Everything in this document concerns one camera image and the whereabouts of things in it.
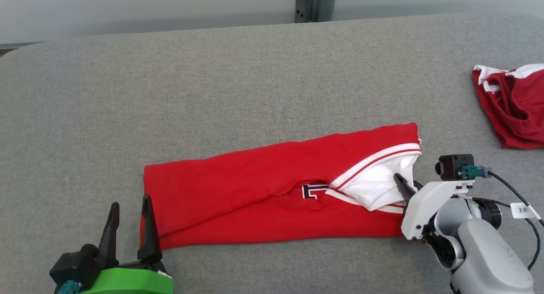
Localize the white cable label tag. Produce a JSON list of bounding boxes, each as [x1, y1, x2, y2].
[[510, 203, 532, 219]]

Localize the grey wall baseboard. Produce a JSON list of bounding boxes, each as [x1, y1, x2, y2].
[[0, 41, 46, 57]]

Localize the thin black right gripper cable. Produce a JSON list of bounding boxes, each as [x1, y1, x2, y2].
[[472, 197, 513, 209]]

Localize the grey fabric sofa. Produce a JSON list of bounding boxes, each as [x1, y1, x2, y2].
[[0, 13, 544, 294]]

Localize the left camera cable teal connector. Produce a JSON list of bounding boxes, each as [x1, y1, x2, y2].
[[57, 280, 81, 294]]

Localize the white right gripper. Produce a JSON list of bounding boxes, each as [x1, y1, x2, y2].
[[393, 173, 503, 240]]

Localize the right camera cable teal connector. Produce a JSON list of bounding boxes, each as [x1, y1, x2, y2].
[[460, 164, 541, 271]]

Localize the camera cable teal connector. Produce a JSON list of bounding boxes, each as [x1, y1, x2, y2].
[[57, 280, 81, 294], [460, 164, 541, 271]]

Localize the red basketball jersey white sleeves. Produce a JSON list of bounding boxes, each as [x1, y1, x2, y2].
[[139, 122, 422, 251]]

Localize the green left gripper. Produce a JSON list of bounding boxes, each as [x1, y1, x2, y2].
[[81, 195, 174, 294]]

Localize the black metal bracket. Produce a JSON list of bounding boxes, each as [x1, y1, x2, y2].
[[295, 0, 314, 24]]

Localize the grey metal post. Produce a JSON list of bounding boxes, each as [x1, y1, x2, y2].
[[312, 0, 337, 23]]

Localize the red basketball shorts white trim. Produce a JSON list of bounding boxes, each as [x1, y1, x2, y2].
[[472, 63, 544, 150]]

